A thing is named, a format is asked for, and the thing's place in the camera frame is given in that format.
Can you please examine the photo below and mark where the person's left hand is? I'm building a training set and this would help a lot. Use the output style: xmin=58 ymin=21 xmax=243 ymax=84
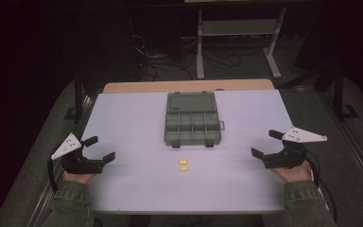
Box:
xmin=61 ymin=171 xmax=96 ymax=185

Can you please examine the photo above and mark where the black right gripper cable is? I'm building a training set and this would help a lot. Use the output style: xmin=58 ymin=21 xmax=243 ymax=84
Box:
xmin=304 ymin=149 xmax=338 ymax=223

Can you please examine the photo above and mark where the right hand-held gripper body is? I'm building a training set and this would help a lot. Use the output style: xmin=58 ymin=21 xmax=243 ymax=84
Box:
xmin=262 ymin=126 xmax=328 ymax=169

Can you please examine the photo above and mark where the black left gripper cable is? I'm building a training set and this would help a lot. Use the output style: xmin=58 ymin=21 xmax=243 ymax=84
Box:
xmin=46 ymin=148 xmax=64 ymax=194

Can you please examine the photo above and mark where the white metal desk frame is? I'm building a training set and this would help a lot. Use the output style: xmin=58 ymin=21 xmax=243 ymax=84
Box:
xmin=196 ymin=7 xmax=288 ymax=80

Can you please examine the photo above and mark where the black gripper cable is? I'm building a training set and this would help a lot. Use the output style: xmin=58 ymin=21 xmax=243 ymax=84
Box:
xmin=46 ymin=148 xmax=64 ymax=194
xmin=304 ymin=149 xmax=338 ymax=223

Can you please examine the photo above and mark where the person's right hand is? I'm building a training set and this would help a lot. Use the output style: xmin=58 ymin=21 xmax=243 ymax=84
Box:
xmin=270 ymin=160 xmax=313 ymax=184

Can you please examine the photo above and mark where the tangle of black floor cables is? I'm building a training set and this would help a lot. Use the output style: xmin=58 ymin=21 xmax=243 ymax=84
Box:
xmin=128 ymin=29 xmax=259 ymax=81

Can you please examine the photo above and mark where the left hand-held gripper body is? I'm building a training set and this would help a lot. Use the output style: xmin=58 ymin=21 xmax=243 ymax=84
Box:
xmin=50 ymin=132 xmax=105 ymax=175

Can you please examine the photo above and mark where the wooden table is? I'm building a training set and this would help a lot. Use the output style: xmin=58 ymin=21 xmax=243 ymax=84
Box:
xmin=102 ymin=79 xmax=276 ymax=95

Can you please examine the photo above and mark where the grey plastic compartment box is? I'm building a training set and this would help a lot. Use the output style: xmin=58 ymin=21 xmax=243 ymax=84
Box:
xmin=164 ymin=91 xmax=227 ymax=149

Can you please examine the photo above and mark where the black metal stand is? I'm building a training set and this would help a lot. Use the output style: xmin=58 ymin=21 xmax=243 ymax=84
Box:
xmin=331 ymin=61 xmax=361 ymax=123
xmin=63 ymin=74 xmax=87 ymax=123

